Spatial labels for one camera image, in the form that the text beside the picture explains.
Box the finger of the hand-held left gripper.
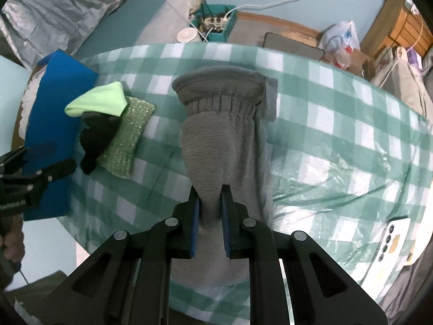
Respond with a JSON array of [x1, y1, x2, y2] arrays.
[[25, 158, 77, 193], [0, 142, 56, 177]]

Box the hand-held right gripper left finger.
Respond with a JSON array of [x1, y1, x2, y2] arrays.
[[32, 186, 200, 325]]

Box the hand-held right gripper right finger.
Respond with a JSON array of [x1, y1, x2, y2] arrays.
[[221, 184, 388, 325]]

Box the blue cardboard box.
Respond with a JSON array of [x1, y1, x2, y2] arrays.
[[12, 49, 99, 222]]

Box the grey fleece sock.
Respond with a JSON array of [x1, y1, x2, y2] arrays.
[[172, 68, 278, 287]]

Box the person's left hand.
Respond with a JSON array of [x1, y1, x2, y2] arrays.
[[0, 215, 26, 263]]

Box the black glove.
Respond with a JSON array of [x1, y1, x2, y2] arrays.
[[79, 111, 122, 176]]

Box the light green cloth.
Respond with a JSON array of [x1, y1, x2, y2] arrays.
[[65, 82, 128, 117]]

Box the green sponge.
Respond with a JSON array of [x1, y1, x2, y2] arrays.
[[96, 96, 158, 178]]

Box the person's olive trousers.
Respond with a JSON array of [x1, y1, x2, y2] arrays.
[[7, 271, 68, 312]]

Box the green checked tablecloth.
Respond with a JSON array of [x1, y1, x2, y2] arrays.
[[59, 42, 433, 322]]

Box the silver foil curtain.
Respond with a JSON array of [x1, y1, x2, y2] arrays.
[[0, 0, 156, 61]]

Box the white smartphone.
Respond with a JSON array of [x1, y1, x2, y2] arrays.
[[360, 217, 411, 287]]

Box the grey duvet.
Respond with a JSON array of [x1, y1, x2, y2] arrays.
[[372, 261, 433, 312]]

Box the teal plastic basket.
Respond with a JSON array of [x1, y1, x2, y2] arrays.
[[199, 4, 237, 43]]

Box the grey seat cushion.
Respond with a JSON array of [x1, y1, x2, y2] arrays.
[[263, 32, 325, 62]]

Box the white power strip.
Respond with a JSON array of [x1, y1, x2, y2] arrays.
[[203, 15, 229, 29]]

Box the clear plastic bottle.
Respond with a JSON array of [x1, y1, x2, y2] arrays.
[[333, 45, 354, 68]]

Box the brown cardboard box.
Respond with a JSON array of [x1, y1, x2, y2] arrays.
[[348, 49, 373, 78]]

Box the white plastic bag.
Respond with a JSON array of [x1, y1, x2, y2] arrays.
[[320, 20, 361, 68]]

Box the grey bed sheet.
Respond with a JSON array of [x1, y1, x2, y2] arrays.
[[370, 49, 427, 102]]

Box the wooden headboard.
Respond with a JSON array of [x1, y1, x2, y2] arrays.
[[360, 0, 433, 55]]

